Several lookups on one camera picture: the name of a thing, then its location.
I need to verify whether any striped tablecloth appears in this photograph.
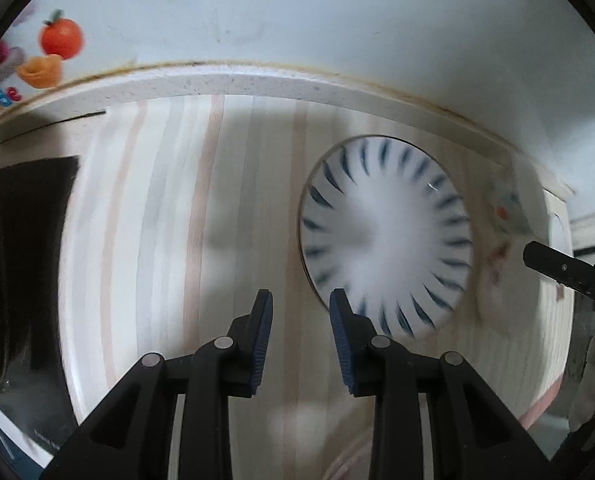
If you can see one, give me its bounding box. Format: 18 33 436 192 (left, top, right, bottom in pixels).
58 94 575 480

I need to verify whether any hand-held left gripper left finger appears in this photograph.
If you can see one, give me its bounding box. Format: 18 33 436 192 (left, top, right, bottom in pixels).
40 288 274 480

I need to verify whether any fruit wall sticker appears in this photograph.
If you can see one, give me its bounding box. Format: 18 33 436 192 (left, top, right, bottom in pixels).
0 7 86 131

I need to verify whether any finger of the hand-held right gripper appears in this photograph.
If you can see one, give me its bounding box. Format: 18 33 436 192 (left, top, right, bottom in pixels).
522 241 595 306

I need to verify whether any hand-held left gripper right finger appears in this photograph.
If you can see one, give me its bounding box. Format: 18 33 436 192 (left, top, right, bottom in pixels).
329 288 553 480

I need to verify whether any blue leaf pattern plate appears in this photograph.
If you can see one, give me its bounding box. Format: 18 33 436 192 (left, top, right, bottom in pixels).
297 135 475 345

